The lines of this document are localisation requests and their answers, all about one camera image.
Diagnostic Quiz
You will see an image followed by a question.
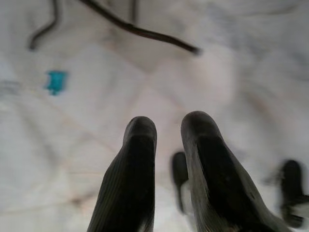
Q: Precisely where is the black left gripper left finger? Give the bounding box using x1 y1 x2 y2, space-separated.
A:
86 116 158 232

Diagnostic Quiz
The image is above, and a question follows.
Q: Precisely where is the teal tape floor mark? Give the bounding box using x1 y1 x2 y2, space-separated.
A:
43 70 69 96

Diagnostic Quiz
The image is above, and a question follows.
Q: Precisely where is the long dark brown cable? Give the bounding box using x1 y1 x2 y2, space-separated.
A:
79 0 201 56

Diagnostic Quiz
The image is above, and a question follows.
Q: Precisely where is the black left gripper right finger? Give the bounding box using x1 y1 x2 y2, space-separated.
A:
180 110 294 232

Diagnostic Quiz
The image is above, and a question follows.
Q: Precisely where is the black robot foot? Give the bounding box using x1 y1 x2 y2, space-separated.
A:
264 159 309 228

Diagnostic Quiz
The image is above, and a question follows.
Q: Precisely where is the thin dark grey cable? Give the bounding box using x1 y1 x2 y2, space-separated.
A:
28 0 63 50

